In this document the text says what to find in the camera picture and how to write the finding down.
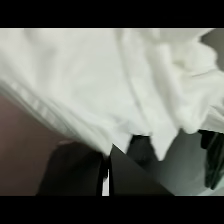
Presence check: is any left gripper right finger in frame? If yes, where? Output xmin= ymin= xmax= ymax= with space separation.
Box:
xmin=108 ymin=143 xmax=175 ymax=197

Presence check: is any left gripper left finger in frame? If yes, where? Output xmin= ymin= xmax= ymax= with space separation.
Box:
xmin=36 ymin=141 xmax=109 ymax=197

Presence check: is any white shirt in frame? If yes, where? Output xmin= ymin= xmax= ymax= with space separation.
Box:
xmin=0 ymin=28 xmax=224 ymax=197

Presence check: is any black garment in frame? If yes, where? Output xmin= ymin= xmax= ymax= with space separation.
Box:
xmin=197 ymin=129 xmax=224 ymax=191

